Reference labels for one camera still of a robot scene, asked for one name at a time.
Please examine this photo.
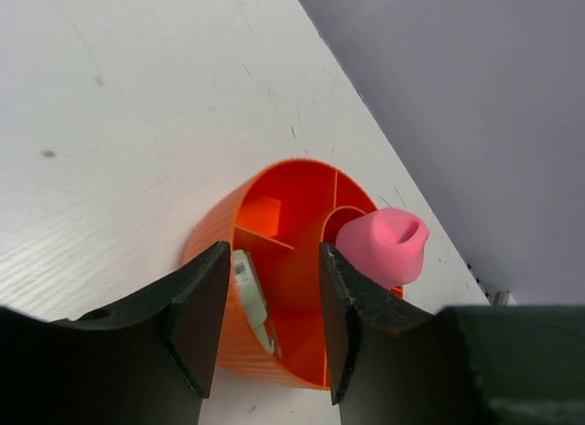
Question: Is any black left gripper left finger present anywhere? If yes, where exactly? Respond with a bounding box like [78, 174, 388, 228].
[49, 240, 232, 398]

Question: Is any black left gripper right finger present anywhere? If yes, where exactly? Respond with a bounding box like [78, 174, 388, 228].
[319, 243, 431, 405]

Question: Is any pink glue bottle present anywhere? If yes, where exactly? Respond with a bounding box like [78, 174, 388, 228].
[335, 207, 430, 289]

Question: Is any orange round stationery organizer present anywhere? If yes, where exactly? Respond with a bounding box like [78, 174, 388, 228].
[182, 158, 377, 390]

